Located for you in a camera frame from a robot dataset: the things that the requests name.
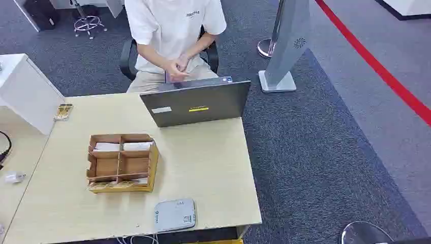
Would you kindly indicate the grey laptop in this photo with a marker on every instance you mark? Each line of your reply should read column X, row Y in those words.
column 198, row 104

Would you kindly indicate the wooden card box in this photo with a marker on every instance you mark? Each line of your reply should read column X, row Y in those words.
column 121, row 165

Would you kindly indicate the chrome round base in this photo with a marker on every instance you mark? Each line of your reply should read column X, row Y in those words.
column 265, row 47

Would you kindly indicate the chrome stool base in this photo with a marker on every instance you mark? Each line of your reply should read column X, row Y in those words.
column 88, row 23

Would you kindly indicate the gold patterned phone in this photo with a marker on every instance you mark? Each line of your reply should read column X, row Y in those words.
column 63, row 111

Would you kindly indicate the black cabinet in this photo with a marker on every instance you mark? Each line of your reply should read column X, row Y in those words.
column 40, row 13

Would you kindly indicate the person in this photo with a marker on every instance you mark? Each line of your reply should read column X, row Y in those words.
column 171, row 30

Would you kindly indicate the white power adapter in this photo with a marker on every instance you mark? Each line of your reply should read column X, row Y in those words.
column 14, row 177

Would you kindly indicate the silver floor stand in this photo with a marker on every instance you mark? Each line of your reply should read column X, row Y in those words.
column 286, row 43

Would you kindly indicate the black office chair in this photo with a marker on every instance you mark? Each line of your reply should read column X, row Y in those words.
column 128, row 59

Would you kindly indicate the grey card reader device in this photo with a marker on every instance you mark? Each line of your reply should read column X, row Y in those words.
column 175, row 215

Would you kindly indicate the round clear dome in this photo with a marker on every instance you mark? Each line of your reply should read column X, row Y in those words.
column 365, row 233

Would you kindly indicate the white card stack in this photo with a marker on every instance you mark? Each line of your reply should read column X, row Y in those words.
column 137, row 146
column 107, row 147

